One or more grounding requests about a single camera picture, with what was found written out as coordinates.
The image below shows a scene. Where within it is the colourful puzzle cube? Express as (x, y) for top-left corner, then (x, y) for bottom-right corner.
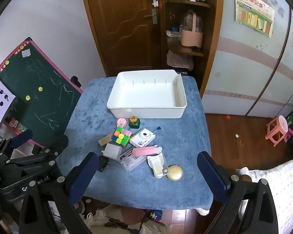
(112, 126), (132, 147)

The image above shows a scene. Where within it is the clear labelled plastic box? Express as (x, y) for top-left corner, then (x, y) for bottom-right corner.
(118, 147), (147, 171)

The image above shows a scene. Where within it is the colourful floor toy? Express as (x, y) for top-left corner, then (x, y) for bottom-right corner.
(146, 210), (163, 221)

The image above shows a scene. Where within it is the pink basket with clear dome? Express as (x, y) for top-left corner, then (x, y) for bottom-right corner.
(179, 10), (204, 47)

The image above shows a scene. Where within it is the brown wooden door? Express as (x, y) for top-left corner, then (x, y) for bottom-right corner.
(79, 0), (166, 77)

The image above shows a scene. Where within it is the green chalkboard with pink frame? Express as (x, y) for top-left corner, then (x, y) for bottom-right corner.
(0, 37), (84, 149)

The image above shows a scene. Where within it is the white toy camera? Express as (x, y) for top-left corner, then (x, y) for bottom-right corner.
(129, 128), (157, 148)

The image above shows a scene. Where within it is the blue plush table cover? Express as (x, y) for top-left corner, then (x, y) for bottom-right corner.
(56, 76), (214, 211)

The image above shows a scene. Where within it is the white patterned quilt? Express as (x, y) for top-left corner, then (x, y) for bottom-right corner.
(236, 157), (293, 234)

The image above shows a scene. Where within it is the white plastic bin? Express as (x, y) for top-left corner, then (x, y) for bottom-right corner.
(107, 69), (188, 119)

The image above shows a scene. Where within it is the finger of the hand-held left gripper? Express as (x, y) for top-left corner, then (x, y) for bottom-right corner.
(0, 129), (33, 153)
(5, 134), (69, 167)

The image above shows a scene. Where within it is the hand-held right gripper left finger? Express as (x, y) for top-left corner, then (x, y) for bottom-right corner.
(19, 152), (100, 234)

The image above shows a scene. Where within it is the gold round compact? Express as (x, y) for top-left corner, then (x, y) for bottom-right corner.
(166, 165), (183, 182)

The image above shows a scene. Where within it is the pale blue wardrobe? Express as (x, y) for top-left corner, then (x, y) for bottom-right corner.
(201, 0), (293, 117)

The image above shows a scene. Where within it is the small clear box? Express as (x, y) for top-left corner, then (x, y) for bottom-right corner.
(146, 152), (169, 179)

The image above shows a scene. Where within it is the black plug adapter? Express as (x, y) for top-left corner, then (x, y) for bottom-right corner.
(98, 155), (111, 173)

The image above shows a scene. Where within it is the pink folded towel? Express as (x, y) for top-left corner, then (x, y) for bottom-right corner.
(166, 50), (194, 71)

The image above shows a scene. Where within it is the green bottle with gold cap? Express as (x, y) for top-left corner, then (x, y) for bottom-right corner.
(129, 116), (141, 129)

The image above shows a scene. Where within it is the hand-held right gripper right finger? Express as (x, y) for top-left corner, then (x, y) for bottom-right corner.
(197, 151), (279, 234)

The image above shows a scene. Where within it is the wall poster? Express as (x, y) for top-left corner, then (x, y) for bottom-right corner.
(234, 0), (275, 39)

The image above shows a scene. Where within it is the metal door handle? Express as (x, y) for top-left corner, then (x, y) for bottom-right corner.
(144, 8), (158, 24)

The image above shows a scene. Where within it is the white dotted board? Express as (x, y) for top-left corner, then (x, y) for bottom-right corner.
(0, 72), (15, 139)

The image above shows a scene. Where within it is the white fringed mop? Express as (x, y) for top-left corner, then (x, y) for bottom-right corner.
(83, 208), (113, 228)

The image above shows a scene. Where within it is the white charger cube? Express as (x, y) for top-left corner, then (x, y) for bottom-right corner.
(103, 143), (122, 161)

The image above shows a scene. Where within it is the pink plastic stool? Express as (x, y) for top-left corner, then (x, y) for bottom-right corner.
(266, 115), (290, 147)

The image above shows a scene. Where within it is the pink pen case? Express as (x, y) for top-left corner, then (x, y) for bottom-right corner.
(132, 146), (159, 156)

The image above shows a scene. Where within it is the tan rectangular block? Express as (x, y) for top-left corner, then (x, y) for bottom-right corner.
(98, 134), (113, 147)

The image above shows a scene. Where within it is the wooden corner shelf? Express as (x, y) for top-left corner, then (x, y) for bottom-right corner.
(161, 0), (224, 98)

